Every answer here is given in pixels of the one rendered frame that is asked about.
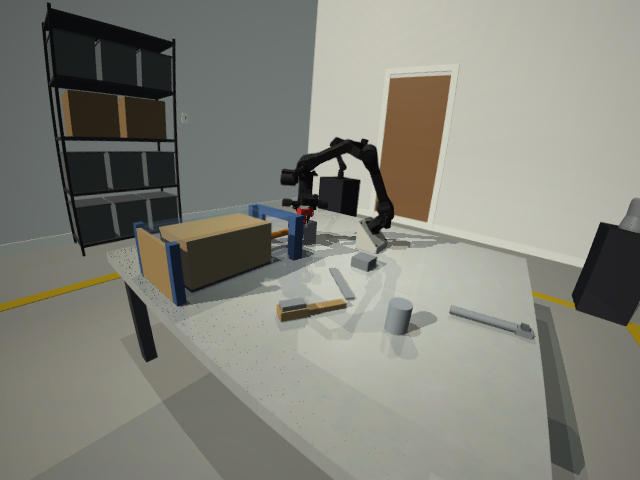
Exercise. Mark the clear-panelled guard cubby with blue frame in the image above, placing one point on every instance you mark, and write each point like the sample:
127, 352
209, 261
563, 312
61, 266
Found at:
187, 255

